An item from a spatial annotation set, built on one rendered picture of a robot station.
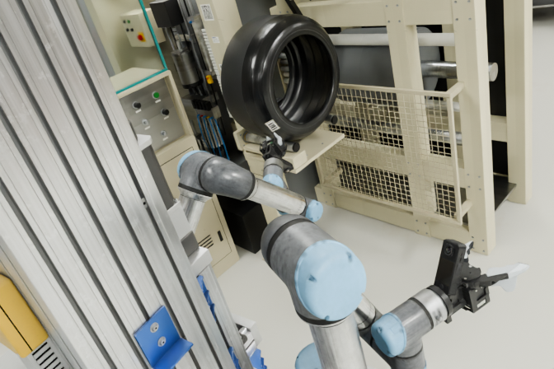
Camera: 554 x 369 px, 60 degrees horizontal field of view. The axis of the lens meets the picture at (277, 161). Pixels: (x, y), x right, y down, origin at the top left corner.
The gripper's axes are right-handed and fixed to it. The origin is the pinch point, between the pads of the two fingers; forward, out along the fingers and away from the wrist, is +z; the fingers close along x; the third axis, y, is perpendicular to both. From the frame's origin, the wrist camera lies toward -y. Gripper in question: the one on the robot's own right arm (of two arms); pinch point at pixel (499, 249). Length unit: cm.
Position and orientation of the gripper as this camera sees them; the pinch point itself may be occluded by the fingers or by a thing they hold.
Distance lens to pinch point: 120.5
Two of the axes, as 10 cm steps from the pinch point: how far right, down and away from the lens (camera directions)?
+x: 4.3, 1.9, -8.8
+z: 8.5, -4.2, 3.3
